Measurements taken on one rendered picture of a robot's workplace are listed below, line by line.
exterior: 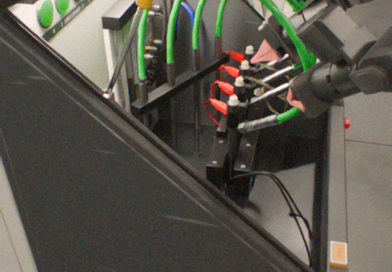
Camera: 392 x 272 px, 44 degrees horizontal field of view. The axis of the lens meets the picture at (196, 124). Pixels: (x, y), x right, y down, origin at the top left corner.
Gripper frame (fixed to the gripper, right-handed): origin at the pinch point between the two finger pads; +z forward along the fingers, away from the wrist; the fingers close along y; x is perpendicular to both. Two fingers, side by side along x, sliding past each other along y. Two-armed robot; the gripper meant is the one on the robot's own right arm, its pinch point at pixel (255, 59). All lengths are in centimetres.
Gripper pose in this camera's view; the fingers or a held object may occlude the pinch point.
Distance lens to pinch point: 96.7
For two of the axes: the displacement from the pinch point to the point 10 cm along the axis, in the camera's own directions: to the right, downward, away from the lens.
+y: -6.2, -7.8, -1.3
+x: -4.9, 5.0, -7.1
